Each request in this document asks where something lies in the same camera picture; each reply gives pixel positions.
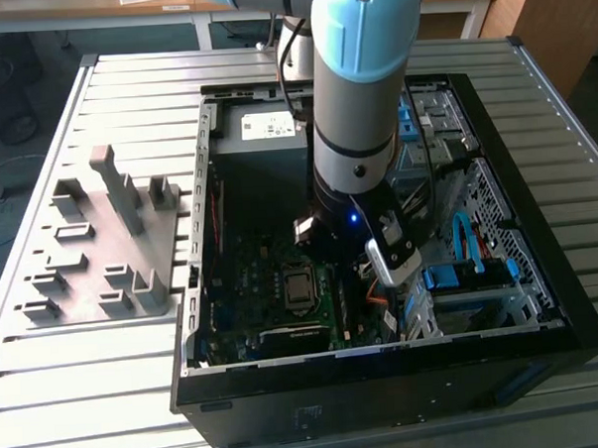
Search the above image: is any dark green motherboard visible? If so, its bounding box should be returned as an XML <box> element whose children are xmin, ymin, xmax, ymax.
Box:
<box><xmin>199</xmin><ymin>219</ymin><xmax>400</xmax><ymax>366</ymax></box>

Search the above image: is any grey parts rack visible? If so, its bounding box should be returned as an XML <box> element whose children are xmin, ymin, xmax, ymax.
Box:
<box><xmin>7</xmin><ymin>139</ymin><xmax>195</xmax><ymax>327</ymax></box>

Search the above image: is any silver CPU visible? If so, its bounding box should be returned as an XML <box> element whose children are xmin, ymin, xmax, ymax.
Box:
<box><xmin>284</xmin><ymin>275</ymin><xmax>316</xmax><ymax>305</ymax></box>

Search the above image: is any black office chair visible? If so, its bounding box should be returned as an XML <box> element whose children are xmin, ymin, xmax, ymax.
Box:
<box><xmin>0</xmin><ymin>31</ymin><xmax>49</xmax><ymax>147</ymax></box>

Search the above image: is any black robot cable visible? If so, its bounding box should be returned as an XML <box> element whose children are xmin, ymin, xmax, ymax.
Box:
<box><xmin>402</xmin><ymin>78</ymin><xmax>440</xmax><ymax>240</ymax></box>

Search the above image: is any blue drive latch bracket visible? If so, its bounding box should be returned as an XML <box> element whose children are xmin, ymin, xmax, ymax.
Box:
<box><xmin>396</xmin><ymin>95</ymin><xmax>421</xmax><ymax>143</ymax></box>

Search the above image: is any black graphics card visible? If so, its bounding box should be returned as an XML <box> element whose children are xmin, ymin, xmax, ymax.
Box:
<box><xmin>257</xmin><ymin>324</ymin><xmax>333</xmax><ymax>359</ymax></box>

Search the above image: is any blue disk carrier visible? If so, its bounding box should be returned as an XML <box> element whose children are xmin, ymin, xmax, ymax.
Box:
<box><xmin>421</xmin><ymin>257</ymin><xmax>520</xmax><ymax>292</ymax></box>
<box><xmin>400</xmin><ymin>292</ymin><xmax>424</xmax><ymax>338</ymax></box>

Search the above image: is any blue flat data wire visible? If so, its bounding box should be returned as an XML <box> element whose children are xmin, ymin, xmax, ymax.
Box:
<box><xmin>450</xmin><ymin>210</ymin><xmax>486</xmax><ymax>276</ymax></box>

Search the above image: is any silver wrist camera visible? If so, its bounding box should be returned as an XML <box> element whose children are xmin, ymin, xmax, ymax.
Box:
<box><xmin>362</xmin><ymin>213</ymin><xmax>425</xmax><ymax>287</ymax></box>

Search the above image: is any wooden cabinet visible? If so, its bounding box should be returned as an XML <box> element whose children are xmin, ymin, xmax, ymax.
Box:
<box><xmin>477</xmin><ymin>0</ymin><xmax>598</xmax><ymax>103</ymax></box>

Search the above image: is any black CPU socket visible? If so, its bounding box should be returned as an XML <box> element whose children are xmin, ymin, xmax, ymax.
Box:
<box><xmin>275</xmin><ymin>260</ymin><xmax>324</xmax><ymax>319</ymax></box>

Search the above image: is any blue-green RAM stick with label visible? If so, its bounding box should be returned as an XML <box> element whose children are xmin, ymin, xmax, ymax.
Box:
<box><xmin>334</xmin><ymin>269</ymin><xmax>352</xmax><ymax>335</ymax></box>

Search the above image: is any orange power wire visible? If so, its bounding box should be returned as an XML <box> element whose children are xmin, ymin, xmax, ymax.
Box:
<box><xmin>364</xmin><ymin>277</ymin><xmax>389</xmax><ymax>307</ymax></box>

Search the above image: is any black open PC case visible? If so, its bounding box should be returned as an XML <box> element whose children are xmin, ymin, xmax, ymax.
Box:
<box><xmin>154</xmin><ymin>65</ymin><xmax>598</xmax><ymax>448</ymax></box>

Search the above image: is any grey power supply unit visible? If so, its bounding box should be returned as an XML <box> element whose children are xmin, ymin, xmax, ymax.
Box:
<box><xmin>208</xmin><ymin>101</ymin><xmax>319</xmax><ymax>219</ymax></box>

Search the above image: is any grey metal drive cage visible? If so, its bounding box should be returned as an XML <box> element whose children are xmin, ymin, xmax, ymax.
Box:
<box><xmin>385</xmin><ymin>84</ymin><xmax>480</xmax><ymax>201</ymax></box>

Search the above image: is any grey metal disk bay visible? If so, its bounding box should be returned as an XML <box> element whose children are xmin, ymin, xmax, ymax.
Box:
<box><xmin>398</xmin><ymin>262</ymin><xmax>552</xmax><ymax>340</ymax></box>

